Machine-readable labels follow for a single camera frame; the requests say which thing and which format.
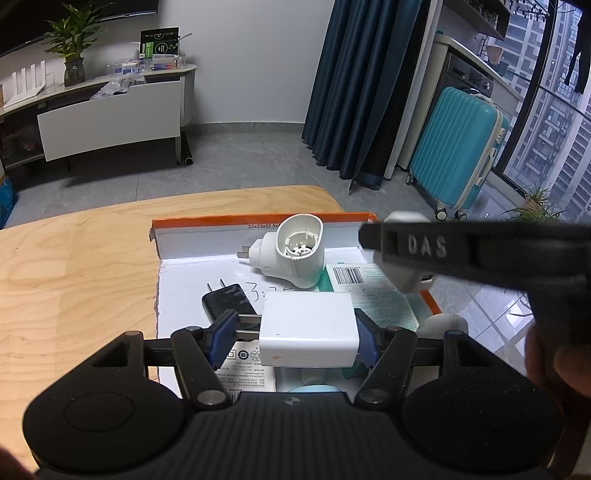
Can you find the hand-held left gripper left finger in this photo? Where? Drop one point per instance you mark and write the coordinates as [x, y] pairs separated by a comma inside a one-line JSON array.
[[222, 339]]

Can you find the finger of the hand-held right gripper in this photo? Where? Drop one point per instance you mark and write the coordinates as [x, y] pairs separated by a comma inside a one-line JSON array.
[[371, 237]]

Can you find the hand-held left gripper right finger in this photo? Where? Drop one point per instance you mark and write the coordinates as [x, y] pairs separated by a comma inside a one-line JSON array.
[[368, 339]]

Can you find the teal cardboard box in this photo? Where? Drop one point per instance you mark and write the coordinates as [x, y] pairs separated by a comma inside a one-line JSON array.
[[383, 310]]

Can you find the small white printed box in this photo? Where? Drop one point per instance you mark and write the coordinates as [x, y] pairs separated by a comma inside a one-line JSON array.
[[244, 369]]

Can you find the black charger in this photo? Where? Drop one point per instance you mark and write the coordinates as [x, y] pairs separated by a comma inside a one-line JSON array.
[[228, 300]]

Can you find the white cube box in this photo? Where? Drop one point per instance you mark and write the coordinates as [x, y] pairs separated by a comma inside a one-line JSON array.
[[401, 277]]

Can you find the black and white box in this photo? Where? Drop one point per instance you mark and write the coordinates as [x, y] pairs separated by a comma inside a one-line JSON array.
[[307, 330]]

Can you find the orange-edged white cardboard tray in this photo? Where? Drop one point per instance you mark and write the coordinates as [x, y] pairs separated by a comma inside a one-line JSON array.
[[184, 286]]

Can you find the glass bottle light blue cap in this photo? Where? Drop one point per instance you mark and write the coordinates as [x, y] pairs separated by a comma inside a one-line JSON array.
[[318, 387]]

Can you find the person's right hand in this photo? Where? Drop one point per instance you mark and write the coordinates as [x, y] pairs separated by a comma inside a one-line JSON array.
[[572, 392]]

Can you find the balcony spider plant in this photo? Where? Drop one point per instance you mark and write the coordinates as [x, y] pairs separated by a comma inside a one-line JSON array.
[[535, 203]]

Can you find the teal hard-shell suitcase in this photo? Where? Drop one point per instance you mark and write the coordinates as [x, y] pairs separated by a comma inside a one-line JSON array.
[[457, 147]]

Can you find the glass balcony window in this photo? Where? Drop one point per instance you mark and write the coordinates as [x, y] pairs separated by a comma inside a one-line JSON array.
[[545, 138]]

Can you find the dark blue curtain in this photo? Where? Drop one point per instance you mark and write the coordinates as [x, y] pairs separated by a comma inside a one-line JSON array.
[[360, 92]]

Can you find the grey washing machine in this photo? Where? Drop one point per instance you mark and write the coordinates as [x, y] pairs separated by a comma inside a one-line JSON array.
[[475, 78]]

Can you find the white laundry counter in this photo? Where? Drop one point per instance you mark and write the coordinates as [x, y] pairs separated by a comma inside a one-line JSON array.
[[466, 46]]

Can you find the hanging dark clothes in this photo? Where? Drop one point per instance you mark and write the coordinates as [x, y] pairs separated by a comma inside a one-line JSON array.
[[579, 46]]

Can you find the white and dark tv cabinet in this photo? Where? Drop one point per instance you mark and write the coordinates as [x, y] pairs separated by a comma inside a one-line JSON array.
[[111, 124]]

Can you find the blue plastic bag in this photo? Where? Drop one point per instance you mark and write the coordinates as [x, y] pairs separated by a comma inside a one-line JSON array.
[[7, 203]]

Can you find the clear plastic bags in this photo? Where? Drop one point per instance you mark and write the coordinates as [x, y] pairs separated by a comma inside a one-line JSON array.
[[117, 87]]

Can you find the row of small packets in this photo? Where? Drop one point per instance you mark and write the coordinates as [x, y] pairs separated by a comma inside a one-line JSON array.
[[147, 64]]

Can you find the black and green box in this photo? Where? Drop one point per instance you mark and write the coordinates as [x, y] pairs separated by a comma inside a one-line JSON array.
[[159, 44]]

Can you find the white router with antennas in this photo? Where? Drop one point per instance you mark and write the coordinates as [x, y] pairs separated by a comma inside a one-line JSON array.
[[25, 87]]

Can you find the potted bamboo plant dark vase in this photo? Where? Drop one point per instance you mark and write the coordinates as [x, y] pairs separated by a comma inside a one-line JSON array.
[[74, 46]]

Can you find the wall shelf with bottles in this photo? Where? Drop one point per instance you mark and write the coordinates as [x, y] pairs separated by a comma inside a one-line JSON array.
[[489, 16]]

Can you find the black wall television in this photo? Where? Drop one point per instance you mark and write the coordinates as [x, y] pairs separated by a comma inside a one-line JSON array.
[[27, 23]]

